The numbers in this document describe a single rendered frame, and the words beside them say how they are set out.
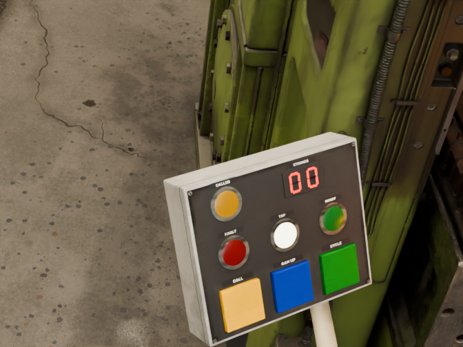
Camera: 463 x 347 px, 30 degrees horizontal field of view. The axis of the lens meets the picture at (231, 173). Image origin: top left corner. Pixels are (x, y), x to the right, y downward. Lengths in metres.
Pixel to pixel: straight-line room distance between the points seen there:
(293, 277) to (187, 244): 0.20
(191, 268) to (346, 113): 0.48
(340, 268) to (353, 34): 0.42
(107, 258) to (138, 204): 0.28
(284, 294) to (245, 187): 0.21
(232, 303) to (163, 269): 1.40
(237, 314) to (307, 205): 0.22
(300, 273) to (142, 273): 1.37
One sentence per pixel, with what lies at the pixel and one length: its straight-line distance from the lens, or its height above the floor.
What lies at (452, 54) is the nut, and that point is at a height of 1.27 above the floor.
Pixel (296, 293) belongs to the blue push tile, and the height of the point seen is 1.00.
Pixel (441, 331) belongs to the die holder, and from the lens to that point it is 1.94.
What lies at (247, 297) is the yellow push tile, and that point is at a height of 1.02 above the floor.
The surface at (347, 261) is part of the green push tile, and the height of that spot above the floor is 1.02.
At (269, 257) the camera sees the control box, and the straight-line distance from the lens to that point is 1.47.
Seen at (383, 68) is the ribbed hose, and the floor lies 1.25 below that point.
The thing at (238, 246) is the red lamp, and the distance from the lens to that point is 1.43.
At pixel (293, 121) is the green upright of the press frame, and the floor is 0.80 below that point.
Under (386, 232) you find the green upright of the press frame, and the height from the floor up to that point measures 0.79.
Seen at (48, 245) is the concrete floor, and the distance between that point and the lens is 2.90.
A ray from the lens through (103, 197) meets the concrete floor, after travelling 3.06.
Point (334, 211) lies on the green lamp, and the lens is 1.52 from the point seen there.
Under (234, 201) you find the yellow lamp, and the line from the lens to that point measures 1.40.
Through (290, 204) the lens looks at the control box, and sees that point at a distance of 1.46.
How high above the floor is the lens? 2.14
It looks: 42 degrees down
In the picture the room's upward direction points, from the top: 9 degrees clockwise
